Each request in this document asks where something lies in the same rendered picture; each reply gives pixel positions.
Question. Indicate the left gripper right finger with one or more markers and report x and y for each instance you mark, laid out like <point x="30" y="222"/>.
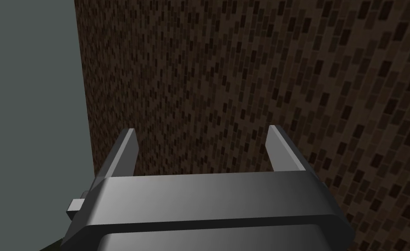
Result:
<point x="285" y="153"/>

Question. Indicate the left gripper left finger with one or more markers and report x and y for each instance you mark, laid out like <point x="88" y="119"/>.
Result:
<point x="123" y="157"/>

